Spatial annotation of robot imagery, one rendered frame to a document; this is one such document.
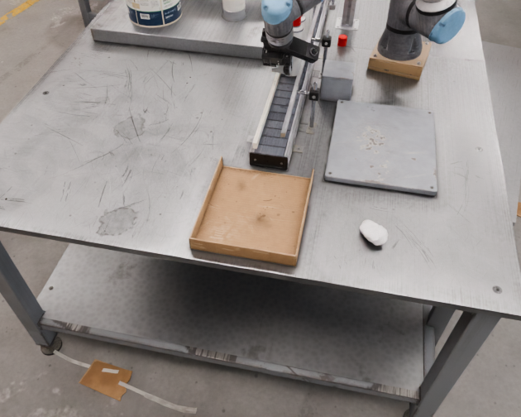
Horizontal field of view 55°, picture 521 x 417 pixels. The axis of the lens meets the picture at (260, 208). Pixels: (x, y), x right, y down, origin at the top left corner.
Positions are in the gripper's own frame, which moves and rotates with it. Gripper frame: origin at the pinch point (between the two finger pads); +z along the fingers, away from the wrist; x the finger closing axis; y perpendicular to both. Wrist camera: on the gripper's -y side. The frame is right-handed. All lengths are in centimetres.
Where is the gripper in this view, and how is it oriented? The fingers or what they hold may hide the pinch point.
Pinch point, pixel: (290, 71)
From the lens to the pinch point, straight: 161.1
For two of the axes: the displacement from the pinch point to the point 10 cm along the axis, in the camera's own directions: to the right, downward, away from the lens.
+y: -9.8, -1.5, 1.3
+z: 1.0, 2.2, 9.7
